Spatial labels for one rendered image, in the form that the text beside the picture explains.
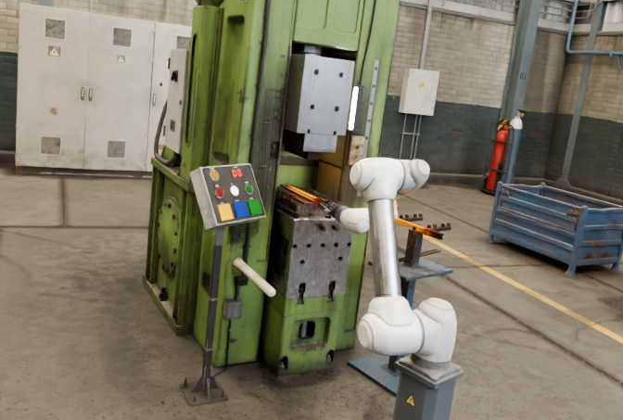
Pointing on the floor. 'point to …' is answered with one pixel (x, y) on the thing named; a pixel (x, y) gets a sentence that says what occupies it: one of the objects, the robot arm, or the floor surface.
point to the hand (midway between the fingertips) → (322, 203)
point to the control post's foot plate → (193, 392)
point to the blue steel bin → (558, 224)
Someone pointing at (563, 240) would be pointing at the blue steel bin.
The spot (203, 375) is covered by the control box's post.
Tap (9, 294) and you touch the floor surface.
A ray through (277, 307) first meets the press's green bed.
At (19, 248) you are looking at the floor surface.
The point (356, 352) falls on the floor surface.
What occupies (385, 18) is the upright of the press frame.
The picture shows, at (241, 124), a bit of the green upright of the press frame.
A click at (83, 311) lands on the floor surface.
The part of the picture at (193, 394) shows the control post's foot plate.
